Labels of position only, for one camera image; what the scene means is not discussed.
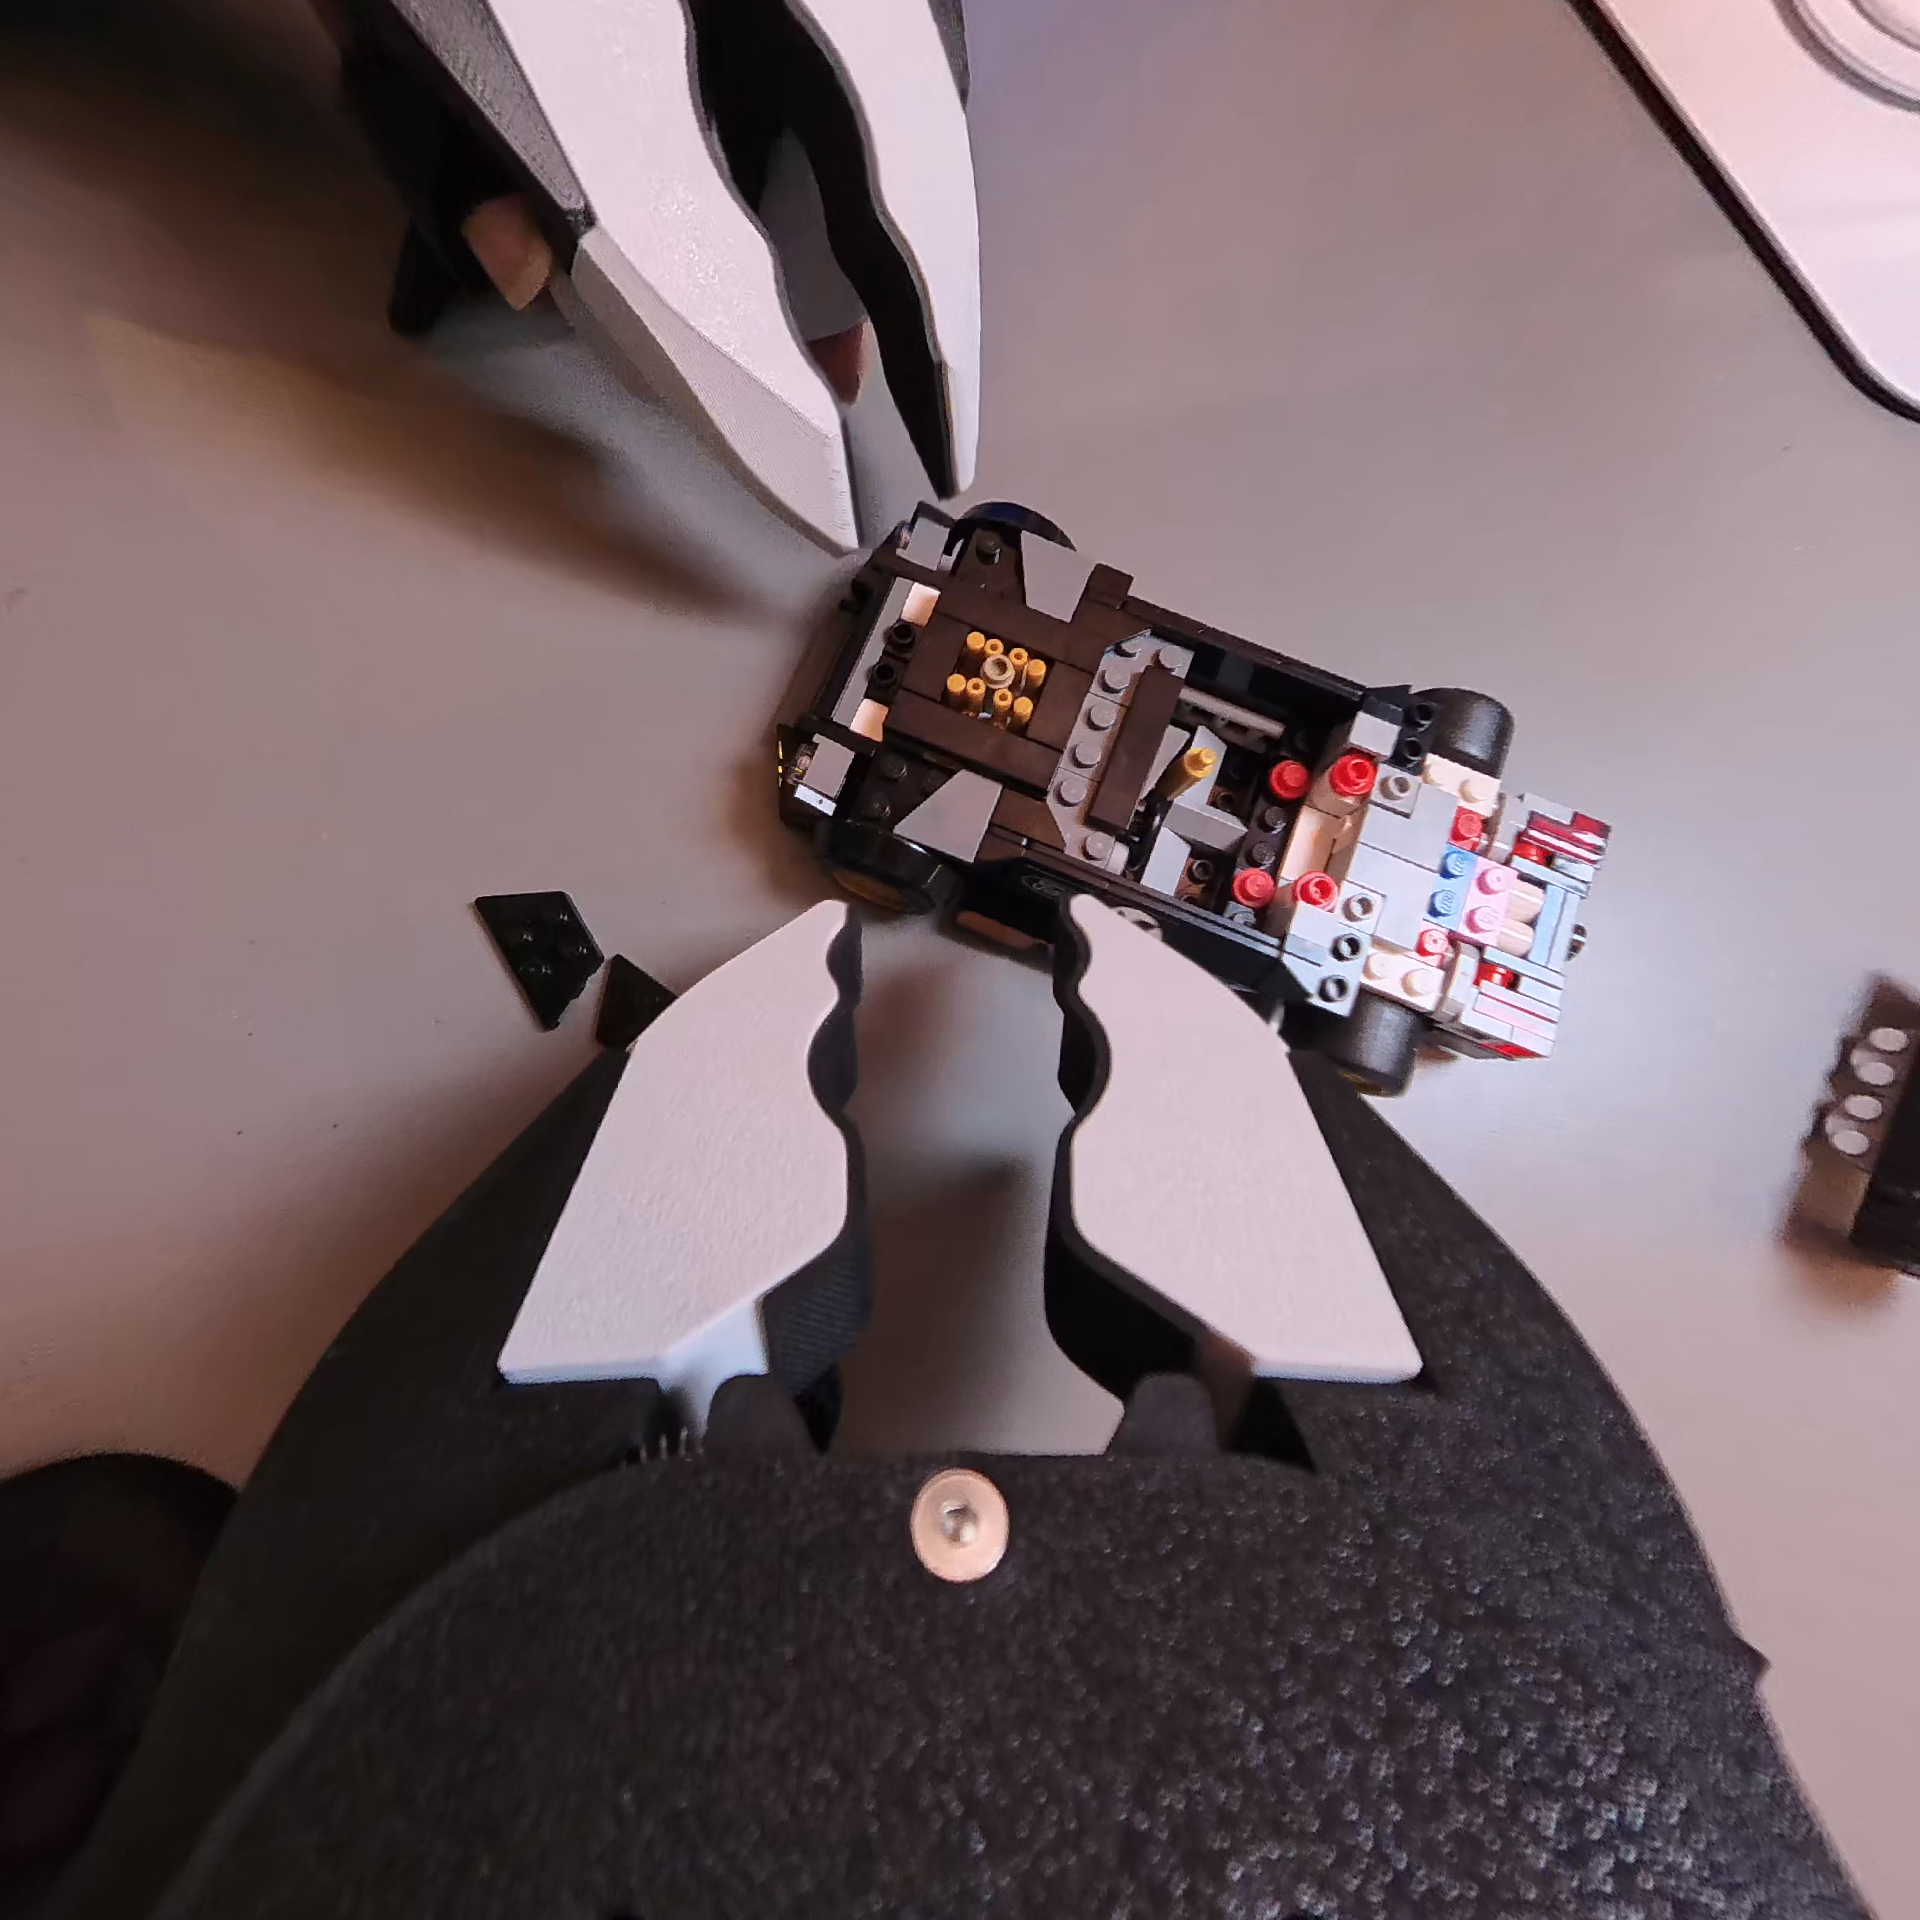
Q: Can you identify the black wrist rest pad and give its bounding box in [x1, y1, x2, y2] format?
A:
[0, 1453, 248, 1920]

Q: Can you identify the black lego car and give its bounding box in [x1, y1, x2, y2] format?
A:
[777, 504, 1616, 1101]

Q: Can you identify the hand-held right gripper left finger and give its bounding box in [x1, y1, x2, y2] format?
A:
[495, 901, 873, 1387]

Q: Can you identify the white monitor stand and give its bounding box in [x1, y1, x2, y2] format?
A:
[1591, 0, 1920, 422]

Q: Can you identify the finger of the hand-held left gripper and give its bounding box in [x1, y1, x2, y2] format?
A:
[781, 0, 985, 498]
[462, 0, 867, 559]

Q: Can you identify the black lego wedge plate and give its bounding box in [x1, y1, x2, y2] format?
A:
[475, 888, 609, 1035]

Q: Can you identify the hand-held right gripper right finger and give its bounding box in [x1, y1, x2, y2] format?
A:
[1050, 894, 1425, 1449]

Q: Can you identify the black printed lego panel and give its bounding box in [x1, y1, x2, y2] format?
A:
[1786, 974, 1920, 1281]

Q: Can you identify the small black lego wedge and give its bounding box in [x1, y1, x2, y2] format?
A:
[594, 954, 680, 1054]

